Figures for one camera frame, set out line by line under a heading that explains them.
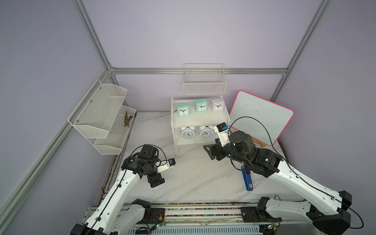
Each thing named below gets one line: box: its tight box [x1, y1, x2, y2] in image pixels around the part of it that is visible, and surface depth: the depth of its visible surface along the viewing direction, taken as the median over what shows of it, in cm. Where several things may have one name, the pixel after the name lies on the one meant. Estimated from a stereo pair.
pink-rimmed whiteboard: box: [229, 90, 295, 146], surface depth 90 cm
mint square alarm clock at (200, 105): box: [194, 98, 208, 114], surface depth 75 cm
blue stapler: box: [241, 165, 254, 191], surface depth 84 cm
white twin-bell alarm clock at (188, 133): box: [180, 126, 196, 141], surface depth 82 cm
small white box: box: [211, 98, 225, 113], surface depth 75 cm
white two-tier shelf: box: [170, 94, 231, 159], surface depth 76 cm
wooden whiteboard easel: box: [251, 137, 268, 148], surface depth 98 cm
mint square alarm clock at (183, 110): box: [176, 103, 191, 118], surface depth 73 cm
